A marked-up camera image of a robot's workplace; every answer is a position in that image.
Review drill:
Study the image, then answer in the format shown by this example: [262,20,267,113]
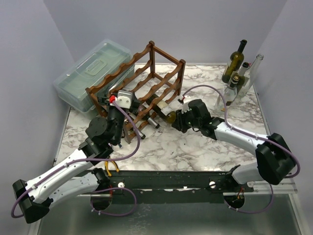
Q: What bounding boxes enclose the green bottle grey label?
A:
[138,105,160,129]

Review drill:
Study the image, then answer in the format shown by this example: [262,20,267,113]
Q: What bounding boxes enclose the green bottle cream label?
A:
[152,99,176,124]

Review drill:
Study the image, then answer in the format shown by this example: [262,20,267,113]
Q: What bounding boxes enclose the clear square glass bottle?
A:
[214,75,240,112]

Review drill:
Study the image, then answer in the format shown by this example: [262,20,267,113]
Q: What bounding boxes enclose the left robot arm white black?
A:
[11,90,140,224]

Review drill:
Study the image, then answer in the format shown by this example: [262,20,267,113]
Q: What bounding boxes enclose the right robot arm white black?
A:
[172,99,296,192]

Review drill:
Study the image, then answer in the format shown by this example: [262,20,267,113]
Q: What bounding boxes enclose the green bottle silver cap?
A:
[127,123,146,141]

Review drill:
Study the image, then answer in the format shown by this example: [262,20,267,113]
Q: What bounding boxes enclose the brown wooden wine rack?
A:
[86,41,186,139]

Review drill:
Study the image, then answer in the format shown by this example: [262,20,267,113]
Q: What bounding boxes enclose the tall clear glass bottle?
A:
[238,54,264,98]

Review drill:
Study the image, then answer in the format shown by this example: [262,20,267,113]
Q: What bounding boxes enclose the tall dark green bottle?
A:
[222,40,247,84]

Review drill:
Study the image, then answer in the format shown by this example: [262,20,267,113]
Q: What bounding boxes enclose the green bottle white neck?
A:
[231,62,249,86]

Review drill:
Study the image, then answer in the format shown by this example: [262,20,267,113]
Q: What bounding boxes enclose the translucent green plastic storage box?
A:
[53,39,133,115]

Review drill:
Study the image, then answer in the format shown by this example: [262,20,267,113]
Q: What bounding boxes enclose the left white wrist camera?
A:
[109,90,133,109]

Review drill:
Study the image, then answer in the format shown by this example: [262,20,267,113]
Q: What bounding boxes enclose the black front mounting rail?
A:
[80,168,255,204]

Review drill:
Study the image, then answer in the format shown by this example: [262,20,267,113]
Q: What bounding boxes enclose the yellow handled pliers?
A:
[104,161,120,177]

